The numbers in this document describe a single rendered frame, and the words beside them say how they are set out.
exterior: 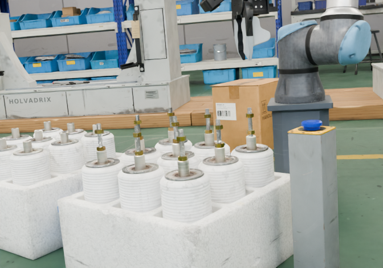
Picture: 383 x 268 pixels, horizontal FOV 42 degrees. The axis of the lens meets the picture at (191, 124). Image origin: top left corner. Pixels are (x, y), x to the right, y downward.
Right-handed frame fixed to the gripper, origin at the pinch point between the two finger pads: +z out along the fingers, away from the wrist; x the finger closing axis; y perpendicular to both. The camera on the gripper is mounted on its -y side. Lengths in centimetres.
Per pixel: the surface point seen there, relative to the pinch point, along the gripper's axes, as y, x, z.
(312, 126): 6.2, -19.1, 14.1
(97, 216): -35.3, -5.4, 30.1
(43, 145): -47, 40, 22
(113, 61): 16, 494, 12
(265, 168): 1.6, -5.5, 24.9
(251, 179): -1.6, -5.2, 27.1
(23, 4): -110, 968, -103
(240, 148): -2.0, -0.3, 21.0
